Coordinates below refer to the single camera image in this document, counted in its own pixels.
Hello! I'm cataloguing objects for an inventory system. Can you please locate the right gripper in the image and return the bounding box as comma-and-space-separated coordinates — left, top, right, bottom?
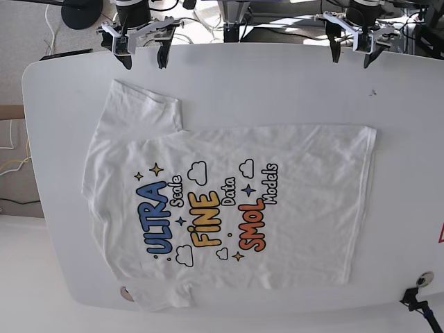
96, 17, 183, 70

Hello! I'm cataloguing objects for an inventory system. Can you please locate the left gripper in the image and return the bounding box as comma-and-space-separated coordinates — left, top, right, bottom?
314, 11, 399, 69

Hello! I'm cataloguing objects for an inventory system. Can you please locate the white printed T-shirt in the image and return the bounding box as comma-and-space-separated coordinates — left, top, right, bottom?
82, 80, 377, 311

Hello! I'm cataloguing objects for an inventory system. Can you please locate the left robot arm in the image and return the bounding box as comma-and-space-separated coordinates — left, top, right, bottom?
316, 1, 399, 69

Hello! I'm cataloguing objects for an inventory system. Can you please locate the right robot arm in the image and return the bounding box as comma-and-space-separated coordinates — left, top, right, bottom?
96, 1, 182, 70

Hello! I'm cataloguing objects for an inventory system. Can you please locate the black flat bar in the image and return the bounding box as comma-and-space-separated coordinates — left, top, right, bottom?
39, 49, 93, 61

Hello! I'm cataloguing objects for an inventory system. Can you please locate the black round stand base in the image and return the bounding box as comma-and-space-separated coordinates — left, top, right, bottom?
61, 0, 103, 30

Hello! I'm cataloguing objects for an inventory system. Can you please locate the red warning sticker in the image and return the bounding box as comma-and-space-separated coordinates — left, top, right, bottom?
438, 224, 444, 243

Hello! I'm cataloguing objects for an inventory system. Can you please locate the metal table grommet left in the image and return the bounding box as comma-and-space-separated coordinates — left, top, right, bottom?
119, 286, 134, 302

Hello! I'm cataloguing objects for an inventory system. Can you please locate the metal table grommet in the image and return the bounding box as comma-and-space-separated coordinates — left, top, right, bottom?
119, 286, 134, 302
416, 271, 434, 288

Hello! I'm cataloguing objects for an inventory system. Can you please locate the metal table grommet right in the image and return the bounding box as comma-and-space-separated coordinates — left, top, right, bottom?
416, 271, 434, 288

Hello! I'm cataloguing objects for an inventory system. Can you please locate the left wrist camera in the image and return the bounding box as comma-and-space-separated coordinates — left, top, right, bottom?
352, 34, 372, 54

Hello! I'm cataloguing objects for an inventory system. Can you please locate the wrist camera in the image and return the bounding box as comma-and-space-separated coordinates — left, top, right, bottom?
112, 35, 129, 56
352, 34, 372, 54

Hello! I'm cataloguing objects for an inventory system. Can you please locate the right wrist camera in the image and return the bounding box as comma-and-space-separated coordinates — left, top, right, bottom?
112, 35, 129, 56

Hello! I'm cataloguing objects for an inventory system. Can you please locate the aluminium frame post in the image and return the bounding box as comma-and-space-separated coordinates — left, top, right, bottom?
217, 1, 250, 43

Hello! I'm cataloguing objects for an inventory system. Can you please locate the black camera clamp mount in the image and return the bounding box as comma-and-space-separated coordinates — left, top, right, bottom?
400, 287, 443, 333

